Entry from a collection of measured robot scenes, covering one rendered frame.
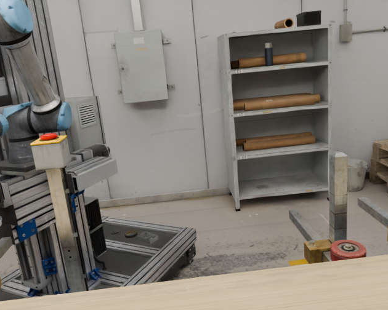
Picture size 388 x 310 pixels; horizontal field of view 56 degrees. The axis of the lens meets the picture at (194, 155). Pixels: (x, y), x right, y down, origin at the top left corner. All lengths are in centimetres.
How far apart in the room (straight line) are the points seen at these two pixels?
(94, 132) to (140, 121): 155
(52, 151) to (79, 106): 107
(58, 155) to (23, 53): 56
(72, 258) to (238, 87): 279
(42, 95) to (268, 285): 106
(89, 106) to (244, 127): 195
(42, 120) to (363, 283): 123
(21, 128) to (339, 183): 119
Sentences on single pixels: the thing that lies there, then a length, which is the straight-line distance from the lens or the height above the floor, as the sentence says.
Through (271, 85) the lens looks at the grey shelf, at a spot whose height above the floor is 106.
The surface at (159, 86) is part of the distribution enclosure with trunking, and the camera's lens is 333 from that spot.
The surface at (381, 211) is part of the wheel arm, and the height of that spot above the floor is 85.
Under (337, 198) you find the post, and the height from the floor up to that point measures 98.
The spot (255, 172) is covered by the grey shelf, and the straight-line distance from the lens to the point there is 380.
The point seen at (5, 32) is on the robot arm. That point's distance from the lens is 139.
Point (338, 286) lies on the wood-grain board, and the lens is 86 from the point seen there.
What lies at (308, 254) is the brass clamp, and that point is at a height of 82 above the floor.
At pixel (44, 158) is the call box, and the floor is 118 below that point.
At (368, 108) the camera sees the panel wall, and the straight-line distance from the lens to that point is 407.
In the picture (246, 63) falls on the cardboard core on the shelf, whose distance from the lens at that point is 340.
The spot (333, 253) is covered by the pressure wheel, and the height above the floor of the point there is 90.
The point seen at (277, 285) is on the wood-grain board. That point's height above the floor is 90.
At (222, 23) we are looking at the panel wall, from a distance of 360.
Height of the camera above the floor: 138
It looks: 15 degrees down
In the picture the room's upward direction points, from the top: 6 degrees counter-clockwise
